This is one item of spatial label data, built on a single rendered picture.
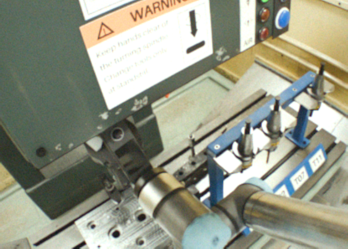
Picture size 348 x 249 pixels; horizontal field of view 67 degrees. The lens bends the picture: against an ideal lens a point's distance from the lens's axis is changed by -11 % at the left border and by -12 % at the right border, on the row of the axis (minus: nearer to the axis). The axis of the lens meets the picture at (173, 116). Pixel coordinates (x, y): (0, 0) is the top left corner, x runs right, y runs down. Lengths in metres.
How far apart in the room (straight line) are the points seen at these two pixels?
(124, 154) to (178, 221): 0.14
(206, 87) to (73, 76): 1.68
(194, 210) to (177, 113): 1.37
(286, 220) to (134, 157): 0.26
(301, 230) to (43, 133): 0.36
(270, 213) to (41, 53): 0.40
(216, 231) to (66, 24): 0.33
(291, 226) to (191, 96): 1.52
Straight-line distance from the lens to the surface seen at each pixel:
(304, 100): 0.93
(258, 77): 1.64
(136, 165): 0.50
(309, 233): 0.43
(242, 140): 0.72
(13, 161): 1.23
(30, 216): 1.66
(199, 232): 0.44
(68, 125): 0.33
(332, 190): 1.35
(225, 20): 0.39
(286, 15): 0.49
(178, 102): 1.86
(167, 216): 0.46
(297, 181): 1.07
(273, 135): 0.80
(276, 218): 0.48
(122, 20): 0.30
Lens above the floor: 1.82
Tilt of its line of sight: 44 degrees down
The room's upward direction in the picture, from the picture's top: 10 degrees counter-clockwise
